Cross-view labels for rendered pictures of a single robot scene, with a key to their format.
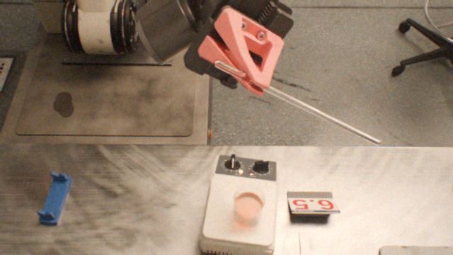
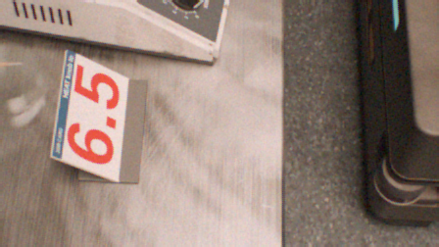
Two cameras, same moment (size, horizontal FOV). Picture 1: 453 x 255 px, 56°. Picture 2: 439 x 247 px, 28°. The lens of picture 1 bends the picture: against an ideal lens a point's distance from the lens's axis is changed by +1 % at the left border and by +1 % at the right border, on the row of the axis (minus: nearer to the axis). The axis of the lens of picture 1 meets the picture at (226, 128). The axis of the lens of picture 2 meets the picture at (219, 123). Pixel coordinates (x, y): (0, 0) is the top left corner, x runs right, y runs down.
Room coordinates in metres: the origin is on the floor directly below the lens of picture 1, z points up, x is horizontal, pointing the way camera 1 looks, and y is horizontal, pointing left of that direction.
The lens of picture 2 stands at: (0.41, -0.48, 1.34)
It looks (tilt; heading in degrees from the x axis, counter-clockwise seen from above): 61 degrees down; 88
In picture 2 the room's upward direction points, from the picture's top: 6 degrees clockwise
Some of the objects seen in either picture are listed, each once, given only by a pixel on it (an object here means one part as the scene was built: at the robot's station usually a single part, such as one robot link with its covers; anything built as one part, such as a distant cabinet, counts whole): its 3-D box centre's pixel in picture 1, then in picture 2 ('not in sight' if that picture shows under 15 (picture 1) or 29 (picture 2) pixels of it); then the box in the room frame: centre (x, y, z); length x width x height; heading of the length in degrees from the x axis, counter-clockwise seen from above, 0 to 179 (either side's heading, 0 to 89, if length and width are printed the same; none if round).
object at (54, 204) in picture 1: (54, 195); not in sight; (0.34, 0.33, 0.77); 0.10 x 0.03 x 0.04; 176
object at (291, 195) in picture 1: (312, 202); (101, 117); (0.33, -0.17, 0.77); 0.09 x 0.06 x 0.04; 91
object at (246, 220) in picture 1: (248, 205); not in sight; (0.28, -0.04, 0.87); 0.06 x 0.05 x 0.08; 160
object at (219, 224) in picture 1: (241, 209); not in sight; (0.29, -0.03, 0.83); 0.12 x 0.12 x 0.01; 83
